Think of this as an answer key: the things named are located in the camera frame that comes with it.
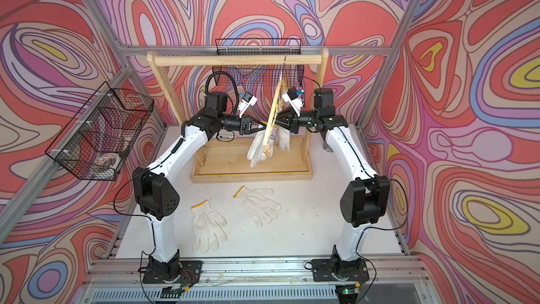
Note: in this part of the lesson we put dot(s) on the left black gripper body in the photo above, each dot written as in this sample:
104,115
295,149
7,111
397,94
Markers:
231,122

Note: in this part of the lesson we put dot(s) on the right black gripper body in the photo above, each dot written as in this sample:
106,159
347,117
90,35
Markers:
296,122

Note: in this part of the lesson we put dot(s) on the yellow curved clip hanger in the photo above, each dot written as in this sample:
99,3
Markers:
273,111

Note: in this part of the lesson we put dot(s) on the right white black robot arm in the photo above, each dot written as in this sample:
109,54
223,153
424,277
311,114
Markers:
363,202

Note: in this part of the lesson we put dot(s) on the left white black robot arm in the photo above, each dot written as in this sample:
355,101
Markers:
153,185

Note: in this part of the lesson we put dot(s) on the wooden hanging rack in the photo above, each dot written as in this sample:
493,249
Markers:
217,161

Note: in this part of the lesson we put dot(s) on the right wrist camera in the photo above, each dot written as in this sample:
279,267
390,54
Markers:
294,97

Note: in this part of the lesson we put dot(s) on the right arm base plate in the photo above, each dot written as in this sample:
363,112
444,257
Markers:
334,269

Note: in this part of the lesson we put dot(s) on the side black wire basket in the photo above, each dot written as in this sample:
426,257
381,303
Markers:
110,121

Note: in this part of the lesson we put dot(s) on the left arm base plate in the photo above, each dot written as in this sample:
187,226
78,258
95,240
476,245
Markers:
184,272

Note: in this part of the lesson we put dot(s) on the aluminium front rail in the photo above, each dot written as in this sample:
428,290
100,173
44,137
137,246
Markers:
297,279

